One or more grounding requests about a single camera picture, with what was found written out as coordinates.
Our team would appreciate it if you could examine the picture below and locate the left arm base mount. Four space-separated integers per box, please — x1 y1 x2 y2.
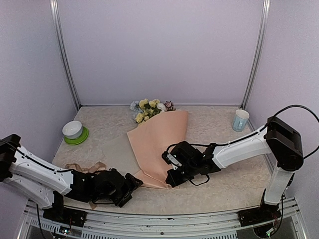
43 208 87 228

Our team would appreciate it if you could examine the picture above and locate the left aluminium frame post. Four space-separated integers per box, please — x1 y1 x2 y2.
50 0 82 111

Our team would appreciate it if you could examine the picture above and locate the blue hydrangea fake flower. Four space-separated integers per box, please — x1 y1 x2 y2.
129 101 140 120

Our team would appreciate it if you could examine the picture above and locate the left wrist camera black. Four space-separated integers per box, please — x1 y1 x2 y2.
92 169 125 206

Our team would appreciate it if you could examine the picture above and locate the aluminium frame post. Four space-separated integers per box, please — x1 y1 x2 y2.
50 0 82 111
241 0 271 109

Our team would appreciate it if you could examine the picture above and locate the right aluminium frame post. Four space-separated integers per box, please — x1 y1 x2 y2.
241 0 271 109

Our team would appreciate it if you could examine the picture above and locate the green plate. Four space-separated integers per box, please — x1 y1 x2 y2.
64 126 89 146

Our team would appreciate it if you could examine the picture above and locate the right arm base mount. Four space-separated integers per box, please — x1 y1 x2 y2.
238 205 281 227

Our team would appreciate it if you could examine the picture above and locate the tan satin ribbon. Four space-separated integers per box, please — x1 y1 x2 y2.
65 161 107 174

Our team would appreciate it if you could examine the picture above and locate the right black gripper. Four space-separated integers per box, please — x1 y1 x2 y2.
165 162 198 188

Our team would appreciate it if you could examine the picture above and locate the front aluminium rail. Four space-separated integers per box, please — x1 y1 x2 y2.
17 198 306 239

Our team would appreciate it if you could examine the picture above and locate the yellow rose fake flower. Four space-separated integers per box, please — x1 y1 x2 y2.
135 99 161 124

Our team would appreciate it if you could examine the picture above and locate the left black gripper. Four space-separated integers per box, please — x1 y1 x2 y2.
92 172 143 207

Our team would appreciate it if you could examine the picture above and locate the white bowl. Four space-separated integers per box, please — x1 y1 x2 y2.
62 120 83 139

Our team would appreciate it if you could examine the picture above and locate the light blue mug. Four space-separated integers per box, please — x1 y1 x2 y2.
232 109 250 132

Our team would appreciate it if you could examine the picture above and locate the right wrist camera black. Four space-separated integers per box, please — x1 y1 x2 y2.
161 141 203 170

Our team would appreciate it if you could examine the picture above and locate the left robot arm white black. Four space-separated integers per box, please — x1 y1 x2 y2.
0 134 143 222

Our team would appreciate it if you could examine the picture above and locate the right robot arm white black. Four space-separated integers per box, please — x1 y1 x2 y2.
162 105 318 221

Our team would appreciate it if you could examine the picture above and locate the mauve bud fake flower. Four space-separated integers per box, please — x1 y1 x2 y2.
164 101 175 112

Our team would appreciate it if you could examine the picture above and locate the beige wrapping paper sheet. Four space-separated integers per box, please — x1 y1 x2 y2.
101 110 189 190

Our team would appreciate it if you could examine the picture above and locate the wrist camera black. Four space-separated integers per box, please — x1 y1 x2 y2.
161 141 203 170
92 169 125 206

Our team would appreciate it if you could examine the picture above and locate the white rose fake flower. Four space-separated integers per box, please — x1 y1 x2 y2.
157 103 167 113

